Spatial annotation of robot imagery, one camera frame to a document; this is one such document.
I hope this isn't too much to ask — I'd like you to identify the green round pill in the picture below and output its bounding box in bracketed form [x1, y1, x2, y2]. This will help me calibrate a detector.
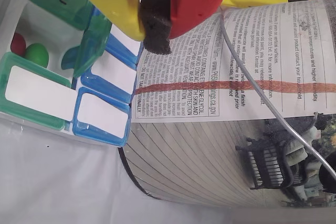
[25, 42, 50, 67]

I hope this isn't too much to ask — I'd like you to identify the red round pill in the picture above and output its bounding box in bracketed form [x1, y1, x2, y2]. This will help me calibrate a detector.
[10, 32, 27, 57]

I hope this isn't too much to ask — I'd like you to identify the green blue weekly pill organizer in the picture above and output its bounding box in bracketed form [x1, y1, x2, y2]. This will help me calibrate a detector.
[0, 0, 155, 148]

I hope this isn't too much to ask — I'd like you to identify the white tablecloth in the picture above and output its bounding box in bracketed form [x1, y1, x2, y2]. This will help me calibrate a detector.
[0, 0, 336, 224]

